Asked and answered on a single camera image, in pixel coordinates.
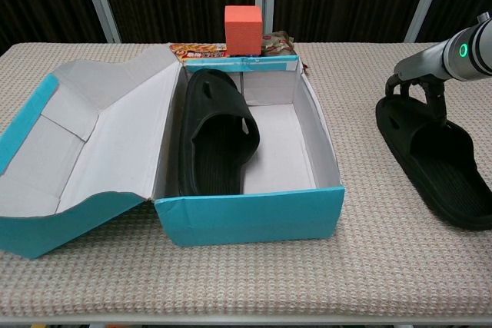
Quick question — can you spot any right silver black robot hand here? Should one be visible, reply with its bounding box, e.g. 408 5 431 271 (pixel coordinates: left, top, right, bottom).
384 38 454 125

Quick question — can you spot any black rubber slipper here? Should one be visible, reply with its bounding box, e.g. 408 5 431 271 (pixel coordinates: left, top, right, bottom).
375 95 492 233
165 68 260 197

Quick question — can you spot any orange cube box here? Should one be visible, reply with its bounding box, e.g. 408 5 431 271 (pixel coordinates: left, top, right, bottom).
224 5 264 57

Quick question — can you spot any yellow snack packet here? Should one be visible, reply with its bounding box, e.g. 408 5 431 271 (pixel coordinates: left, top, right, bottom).
168 42 228 63

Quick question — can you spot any light blue cardboard shoe box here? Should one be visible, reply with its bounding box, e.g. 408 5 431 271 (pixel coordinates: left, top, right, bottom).
0 41 347 260

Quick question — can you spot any table with beige tablecloth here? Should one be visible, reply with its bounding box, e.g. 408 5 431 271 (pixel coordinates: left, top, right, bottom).
0 41 492 318

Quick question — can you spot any brown foil snack bag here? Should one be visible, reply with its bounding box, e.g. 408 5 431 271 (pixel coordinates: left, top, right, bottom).
261 31 297 57

